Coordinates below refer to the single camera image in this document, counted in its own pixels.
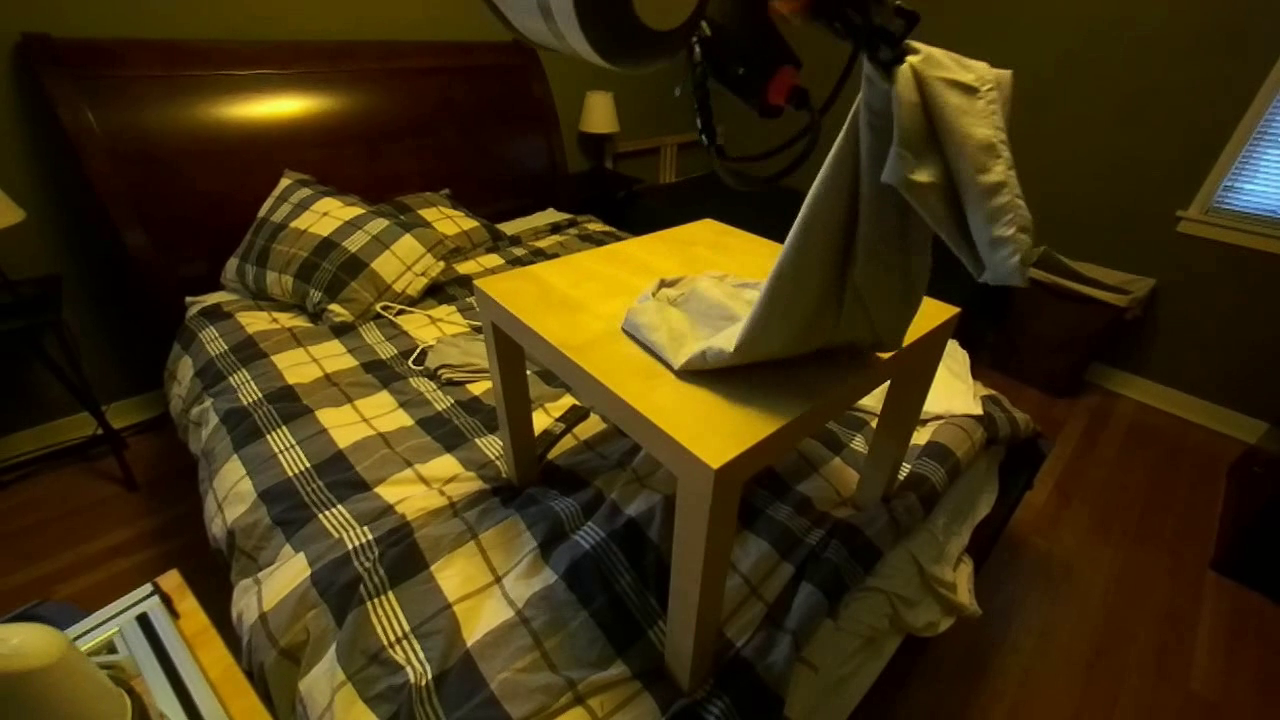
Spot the plaid duvet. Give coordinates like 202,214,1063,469
159,197,1045,720

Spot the green and white box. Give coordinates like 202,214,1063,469
62,581,233,720

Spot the striped cloth with cord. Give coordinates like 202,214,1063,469
404,325,493,391

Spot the brown waste bin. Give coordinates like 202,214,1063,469
1007,242,1160,401

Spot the dark wooden headboard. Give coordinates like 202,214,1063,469
11,33,572,351

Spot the light grey cloth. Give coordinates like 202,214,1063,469
620,37,1045,379

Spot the large plaid pillow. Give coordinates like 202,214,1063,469
217,168,454,325

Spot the cream lampshade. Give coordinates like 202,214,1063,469
0,614,135,720

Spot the white bed sheet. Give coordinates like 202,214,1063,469
782,334,1032,720

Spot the orange wooden board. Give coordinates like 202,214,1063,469
149,562,274,720

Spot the dark side stand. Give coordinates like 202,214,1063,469
0,268,141,490

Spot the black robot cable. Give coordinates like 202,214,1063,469
682,47,868,191

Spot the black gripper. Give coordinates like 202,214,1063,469
797,0,926,72

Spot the light wooden side table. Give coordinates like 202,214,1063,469
471,214,964,696

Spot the small plaid pillow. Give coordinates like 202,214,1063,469
391,189,633,281

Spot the small bedside lamp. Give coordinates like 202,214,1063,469
572,87,626,171

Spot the window with white frame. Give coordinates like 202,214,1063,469
1174,56,1280,259

